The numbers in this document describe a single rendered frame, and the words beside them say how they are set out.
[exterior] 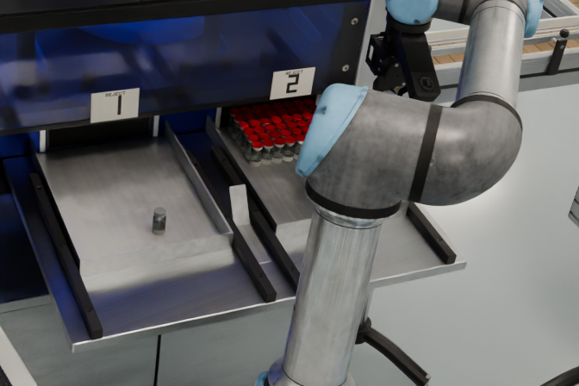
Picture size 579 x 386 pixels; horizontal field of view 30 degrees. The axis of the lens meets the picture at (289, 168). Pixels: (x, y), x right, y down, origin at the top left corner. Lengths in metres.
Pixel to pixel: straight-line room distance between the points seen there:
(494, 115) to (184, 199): 0.80
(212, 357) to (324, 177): 1.24
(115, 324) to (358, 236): 0.54
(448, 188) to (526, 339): 1.94
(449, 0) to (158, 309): 0.65
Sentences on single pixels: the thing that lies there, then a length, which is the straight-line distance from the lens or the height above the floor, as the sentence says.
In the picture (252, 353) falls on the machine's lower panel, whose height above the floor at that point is 0.30.
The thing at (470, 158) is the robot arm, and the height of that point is 1.40.
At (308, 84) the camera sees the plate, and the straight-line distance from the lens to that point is 2.03.
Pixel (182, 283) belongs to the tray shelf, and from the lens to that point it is 1.76.
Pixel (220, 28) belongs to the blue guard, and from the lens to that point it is 1.89.
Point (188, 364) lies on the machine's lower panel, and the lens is 2.41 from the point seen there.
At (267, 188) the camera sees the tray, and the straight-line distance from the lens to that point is 1.97.
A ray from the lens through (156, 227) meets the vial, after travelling 1.82.
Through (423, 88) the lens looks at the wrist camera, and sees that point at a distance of 1.67.
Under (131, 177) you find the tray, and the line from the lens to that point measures 1.96.
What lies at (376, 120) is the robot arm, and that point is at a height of 1.42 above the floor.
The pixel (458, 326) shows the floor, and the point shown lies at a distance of 3.10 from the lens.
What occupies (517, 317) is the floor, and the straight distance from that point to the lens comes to 3.19.
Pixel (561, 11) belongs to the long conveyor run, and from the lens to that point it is 2.77.
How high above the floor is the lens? 2.06
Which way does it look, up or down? 36 degrees down
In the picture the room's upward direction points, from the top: 9 degrees clockwise
